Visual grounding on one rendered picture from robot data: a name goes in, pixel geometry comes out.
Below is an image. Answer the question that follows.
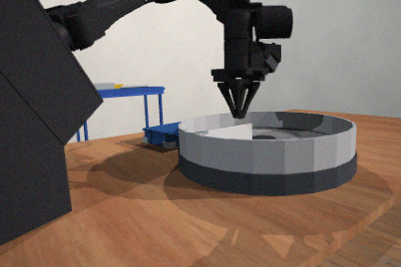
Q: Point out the blue open box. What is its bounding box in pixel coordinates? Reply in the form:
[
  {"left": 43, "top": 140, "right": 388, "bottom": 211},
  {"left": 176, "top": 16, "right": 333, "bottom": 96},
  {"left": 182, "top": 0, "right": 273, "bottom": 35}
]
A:
[{"left": 145, "top": 122, "right": 181, "bottom": 146}]

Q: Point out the grey round turntable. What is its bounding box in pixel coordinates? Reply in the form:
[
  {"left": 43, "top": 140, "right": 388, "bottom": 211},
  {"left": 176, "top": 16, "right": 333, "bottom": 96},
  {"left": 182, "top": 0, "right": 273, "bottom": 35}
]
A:
[{"left": 178, "top": 112, "right": 357, "bottom": 196}]

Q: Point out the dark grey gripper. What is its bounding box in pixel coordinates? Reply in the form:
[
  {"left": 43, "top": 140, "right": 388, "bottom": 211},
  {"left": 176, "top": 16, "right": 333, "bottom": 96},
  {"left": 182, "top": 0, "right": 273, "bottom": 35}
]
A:
[{"left": 211, "top": 38, "right": 268, "bottom": 119}]

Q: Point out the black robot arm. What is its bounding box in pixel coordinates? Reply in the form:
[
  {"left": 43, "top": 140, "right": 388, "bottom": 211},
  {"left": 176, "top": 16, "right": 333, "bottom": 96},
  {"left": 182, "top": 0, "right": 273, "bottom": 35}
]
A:
[{"left": 48, "top": 0, "right": 293, "bottom": 73}]

